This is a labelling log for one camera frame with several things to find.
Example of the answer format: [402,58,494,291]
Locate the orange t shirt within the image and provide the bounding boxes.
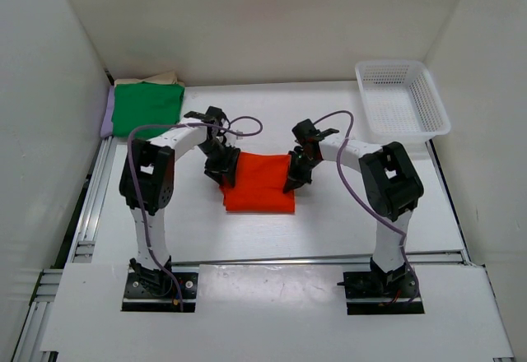
[220,152,296,214]

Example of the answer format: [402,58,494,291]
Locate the beige t shirt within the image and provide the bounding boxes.
[114,71,178,86]

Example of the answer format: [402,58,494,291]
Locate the green t shirt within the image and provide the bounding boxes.
[112,82,185,138]

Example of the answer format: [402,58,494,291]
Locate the purple t shirt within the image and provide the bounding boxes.
[100,86,114,138]

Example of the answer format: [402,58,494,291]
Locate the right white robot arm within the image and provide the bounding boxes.
[283,119,424,297]

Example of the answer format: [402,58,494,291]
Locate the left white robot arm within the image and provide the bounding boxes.
[119,106,240,301]

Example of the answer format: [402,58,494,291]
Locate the white plastic basket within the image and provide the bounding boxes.
[355,59,451,145]

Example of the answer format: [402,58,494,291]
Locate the white front board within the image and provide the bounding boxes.
[41,263,513,361]

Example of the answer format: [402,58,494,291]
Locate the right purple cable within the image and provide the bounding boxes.
[310,109,422,305]

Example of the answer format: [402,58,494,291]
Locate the purple cable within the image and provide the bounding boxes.
[310,109,422,305]
[126,115,264,312]

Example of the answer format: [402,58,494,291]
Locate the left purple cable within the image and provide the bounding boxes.
[126,115,264,312]

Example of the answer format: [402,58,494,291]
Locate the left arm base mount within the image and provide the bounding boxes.
[121,258,198,313]

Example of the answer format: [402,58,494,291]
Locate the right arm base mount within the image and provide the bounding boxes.
[337,259,425,316]

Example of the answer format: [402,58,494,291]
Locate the aluminium frame rail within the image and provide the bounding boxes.
[22,142,463,361]

